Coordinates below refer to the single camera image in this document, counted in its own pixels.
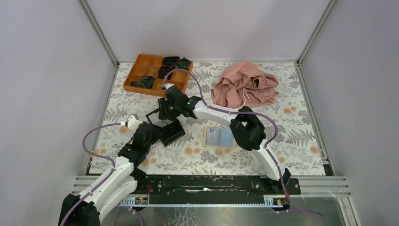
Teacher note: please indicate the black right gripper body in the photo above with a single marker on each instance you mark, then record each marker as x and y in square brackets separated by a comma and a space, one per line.
[168, 110]

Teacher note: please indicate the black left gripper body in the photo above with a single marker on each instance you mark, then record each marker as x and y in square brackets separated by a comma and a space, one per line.
[156, 136]

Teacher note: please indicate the black card box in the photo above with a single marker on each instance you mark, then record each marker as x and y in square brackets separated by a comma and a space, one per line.
[168, 124]

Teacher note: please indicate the blue credit card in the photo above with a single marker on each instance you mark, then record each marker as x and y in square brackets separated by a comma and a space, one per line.
[219, 137]

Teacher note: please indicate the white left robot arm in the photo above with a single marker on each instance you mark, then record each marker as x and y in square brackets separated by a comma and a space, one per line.
[93, 204]

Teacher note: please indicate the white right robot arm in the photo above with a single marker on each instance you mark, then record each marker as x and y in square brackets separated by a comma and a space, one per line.
[247, 130]

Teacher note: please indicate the floral patterned table mat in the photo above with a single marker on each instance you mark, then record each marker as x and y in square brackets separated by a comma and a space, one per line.
[295, 147]

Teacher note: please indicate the dark rolled belt centre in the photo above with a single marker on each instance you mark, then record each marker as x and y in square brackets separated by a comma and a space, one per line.
[163, 72]

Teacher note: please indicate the dark belt lower left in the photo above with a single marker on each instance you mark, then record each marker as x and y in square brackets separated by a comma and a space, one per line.
[146, 82]

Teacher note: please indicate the dark green rolled belt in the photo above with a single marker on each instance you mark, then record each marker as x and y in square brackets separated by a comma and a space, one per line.
[183, 63]

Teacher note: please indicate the dark rolled belt top left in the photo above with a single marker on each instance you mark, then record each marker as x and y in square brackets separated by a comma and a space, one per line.
[171, 61]

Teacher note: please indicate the orange wooden divided tray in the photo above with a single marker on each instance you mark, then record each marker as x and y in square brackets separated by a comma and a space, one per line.
[148, 65]

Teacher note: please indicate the pink crumpled cloth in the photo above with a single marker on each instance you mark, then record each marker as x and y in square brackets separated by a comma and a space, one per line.
[244, 84]

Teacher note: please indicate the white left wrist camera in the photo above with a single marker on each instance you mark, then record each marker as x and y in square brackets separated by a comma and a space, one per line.
[132, 123]

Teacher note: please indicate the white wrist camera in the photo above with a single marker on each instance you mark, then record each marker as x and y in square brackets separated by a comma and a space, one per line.
[165, 86]
[132, 123]

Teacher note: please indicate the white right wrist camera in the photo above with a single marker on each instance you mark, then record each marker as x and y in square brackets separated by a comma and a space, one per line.
[165, 86]

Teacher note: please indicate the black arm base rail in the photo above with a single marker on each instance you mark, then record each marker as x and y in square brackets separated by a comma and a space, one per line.
[195, 190]

